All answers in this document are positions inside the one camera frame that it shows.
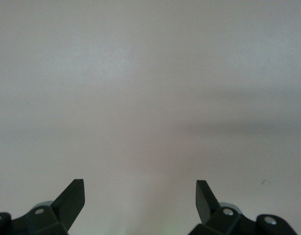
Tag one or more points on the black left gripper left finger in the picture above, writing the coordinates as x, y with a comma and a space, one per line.
72, 203

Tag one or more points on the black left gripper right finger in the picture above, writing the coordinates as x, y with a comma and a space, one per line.
204, 203

